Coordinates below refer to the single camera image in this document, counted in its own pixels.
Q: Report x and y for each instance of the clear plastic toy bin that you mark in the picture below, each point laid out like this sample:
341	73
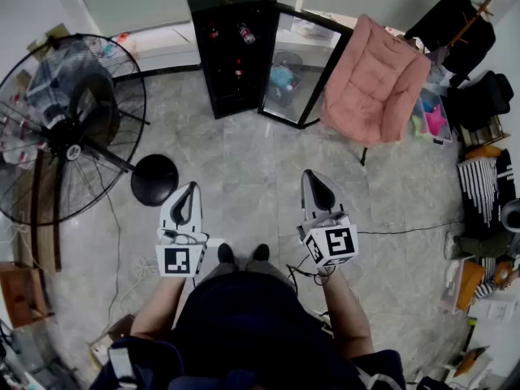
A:
432	116

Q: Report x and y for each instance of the person's left leg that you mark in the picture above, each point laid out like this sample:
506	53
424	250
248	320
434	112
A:
221	267

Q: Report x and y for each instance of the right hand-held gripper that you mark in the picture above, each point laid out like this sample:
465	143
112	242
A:
337	242

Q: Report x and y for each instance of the clear water bottle red label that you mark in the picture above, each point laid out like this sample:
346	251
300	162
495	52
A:
246	34

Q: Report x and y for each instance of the black bag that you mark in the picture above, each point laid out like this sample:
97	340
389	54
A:
483	100

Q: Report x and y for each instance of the glass fridge door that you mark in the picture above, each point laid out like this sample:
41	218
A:
321	75

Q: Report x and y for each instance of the person's black shoe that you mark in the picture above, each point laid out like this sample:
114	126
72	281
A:
261	251
225	252

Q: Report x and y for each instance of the black jacket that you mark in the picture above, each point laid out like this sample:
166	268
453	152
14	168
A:
447	27

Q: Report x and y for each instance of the person's dark navy shirt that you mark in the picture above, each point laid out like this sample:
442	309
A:
243	331

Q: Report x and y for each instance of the orange cushion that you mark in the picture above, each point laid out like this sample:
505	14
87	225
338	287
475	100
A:
483	152

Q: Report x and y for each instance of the brown wooden bench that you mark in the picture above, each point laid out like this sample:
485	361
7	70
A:
44	246

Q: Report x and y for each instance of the person's right forearm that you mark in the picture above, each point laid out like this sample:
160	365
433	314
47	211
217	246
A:
347	315

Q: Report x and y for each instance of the brown wooden stool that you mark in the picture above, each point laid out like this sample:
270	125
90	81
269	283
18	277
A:
22	295

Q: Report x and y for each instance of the person's left forearm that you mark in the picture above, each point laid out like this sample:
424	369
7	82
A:
156	307

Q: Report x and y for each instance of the white low ledge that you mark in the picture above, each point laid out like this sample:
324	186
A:
162	43

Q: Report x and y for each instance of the black pedestal fan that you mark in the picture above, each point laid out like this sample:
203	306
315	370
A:
73	151

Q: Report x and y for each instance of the person's leg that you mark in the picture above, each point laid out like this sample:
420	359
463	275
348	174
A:
221	267
264	265

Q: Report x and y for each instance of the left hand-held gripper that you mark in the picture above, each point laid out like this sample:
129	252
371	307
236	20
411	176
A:
178	260

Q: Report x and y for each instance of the person's left black shoe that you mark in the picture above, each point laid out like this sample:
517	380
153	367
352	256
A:
225	252

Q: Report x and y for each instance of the black mini fridge cabinet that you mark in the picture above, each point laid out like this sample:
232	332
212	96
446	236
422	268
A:
227	14

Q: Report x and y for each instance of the wooden coat rack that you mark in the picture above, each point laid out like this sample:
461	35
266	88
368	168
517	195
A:
475	16

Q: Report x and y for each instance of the person's right black shoe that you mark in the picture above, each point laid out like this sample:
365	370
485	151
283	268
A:
261	251

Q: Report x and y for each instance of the pink cushioned chair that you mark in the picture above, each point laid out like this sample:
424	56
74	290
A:
373	83

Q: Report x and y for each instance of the person's right leg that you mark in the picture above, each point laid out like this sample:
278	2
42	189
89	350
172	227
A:
264	265

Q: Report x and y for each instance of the black white striped cloth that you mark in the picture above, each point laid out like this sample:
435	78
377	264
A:
479	185

